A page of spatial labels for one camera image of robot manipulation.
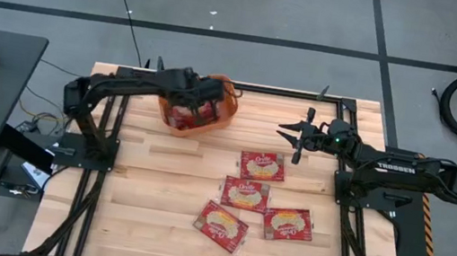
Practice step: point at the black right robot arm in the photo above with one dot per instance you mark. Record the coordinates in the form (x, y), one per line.
(408, 170)

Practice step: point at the black metal table frame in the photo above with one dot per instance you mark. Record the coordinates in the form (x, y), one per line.
(283, 92)

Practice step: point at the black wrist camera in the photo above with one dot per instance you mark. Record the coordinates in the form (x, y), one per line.
(212, 89)
(341, 133)

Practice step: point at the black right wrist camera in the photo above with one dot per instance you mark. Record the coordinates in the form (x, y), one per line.
(341, 133)

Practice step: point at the red popcorn bag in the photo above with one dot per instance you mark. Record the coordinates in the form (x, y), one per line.
(288, 224)
(262, 166)
(175, 121)
(213, 116)
(220, 226)
(245, 194)

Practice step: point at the black desk leg bar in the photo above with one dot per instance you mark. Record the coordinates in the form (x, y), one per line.
(26, 147)

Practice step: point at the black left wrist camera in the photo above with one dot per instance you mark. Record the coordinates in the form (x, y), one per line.
(212, 89)

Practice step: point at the orange plastic basket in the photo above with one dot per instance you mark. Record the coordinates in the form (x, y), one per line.
(226, 109)

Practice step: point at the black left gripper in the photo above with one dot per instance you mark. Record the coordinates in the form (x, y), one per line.
(186, 90)

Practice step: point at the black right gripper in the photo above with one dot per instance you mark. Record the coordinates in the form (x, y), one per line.
(315, 138)

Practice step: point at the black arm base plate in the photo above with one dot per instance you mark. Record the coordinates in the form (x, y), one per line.
(381, 201)
(70, 154)

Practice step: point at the black hazard-striped side panel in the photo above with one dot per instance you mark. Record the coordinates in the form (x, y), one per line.
(415, 247)

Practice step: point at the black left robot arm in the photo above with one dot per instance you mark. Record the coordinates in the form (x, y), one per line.
(126, 81)

